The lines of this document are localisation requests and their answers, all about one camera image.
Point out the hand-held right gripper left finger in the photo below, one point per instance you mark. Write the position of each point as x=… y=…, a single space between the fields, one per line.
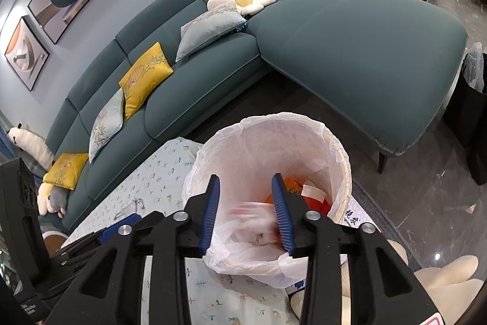
x=211 y=218

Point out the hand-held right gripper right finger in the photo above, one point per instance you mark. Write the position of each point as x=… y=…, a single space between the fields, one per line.
x=281 y=218

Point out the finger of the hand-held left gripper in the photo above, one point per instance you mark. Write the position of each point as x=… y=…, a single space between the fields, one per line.
x=114 y=229

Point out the orange foil wrapper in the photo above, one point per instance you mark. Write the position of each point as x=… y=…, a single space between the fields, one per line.
x=296 y=188

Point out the bin with white plastic liner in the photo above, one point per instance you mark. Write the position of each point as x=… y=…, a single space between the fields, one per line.
x=236 y=157

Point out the grey plush toy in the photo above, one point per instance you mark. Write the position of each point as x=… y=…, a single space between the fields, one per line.
x=55 y=201

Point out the yellow embroidered cushion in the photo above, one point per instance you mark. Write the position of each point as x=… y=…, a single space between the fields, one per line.
x=66 y=169
x=146 y=77

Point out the floral printed tablecloth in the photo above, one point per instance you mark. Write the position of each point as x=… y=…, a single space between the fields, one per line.
x=159 y=176

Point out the white printed paper bag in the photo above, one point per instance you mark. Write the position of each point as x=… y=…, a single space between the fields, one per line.
x=350 y=216

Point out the long white plush animal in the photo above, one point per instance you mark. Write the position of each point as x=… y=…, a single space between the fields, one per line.
x=32 y=146

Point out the pale grey embroidered cushion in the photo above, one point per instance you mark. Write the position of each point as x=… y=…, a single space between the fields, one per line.
x=209 y=32
x=104 y=127

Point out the small framed abstract painting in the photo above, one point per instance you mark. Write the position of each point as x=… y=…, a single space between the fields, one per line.
x=26 y=52

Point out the teal fabric sofa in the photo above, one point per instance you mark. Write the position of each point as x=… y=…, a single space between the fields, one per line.
x=342 y=62

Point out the beige plush cushion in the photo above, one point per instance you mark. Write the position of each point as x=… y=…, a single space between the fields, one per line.
x=452 y=279

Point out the black bin with clear liner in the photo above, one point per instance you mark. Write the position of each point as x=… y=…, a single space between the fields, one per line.
x=468 y=119

